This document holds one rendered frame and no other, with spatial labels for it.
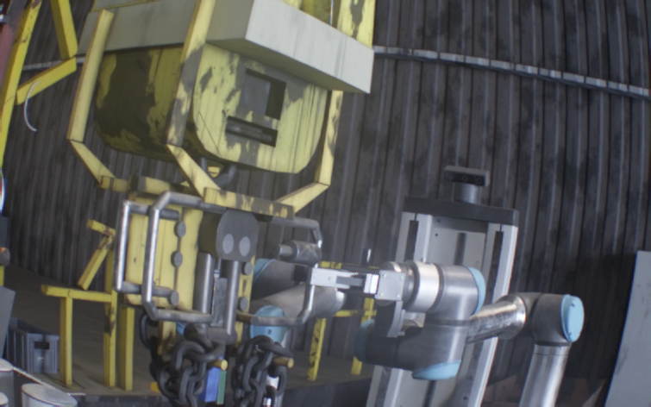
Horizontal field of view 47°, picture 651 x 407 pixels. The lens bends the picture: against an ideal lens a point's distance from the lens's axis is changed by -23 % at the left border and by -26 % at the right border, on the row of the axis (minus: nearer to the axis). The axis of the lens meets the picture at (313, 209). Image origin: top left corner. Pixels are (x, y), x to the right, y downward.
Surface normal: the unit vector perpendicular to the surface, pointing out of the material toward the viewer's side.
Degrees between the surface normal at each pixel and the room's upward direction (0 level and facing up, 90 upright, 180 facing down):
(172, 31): 90
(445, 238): 90
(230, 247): 90
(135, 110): 111
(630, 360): 90
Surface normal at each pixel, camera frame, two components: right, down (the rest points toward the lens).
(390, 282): 0.44, 0.03
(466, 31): -0.47, -0.11
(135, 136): -0.36, 0.80
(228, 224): 0.87, 0.11
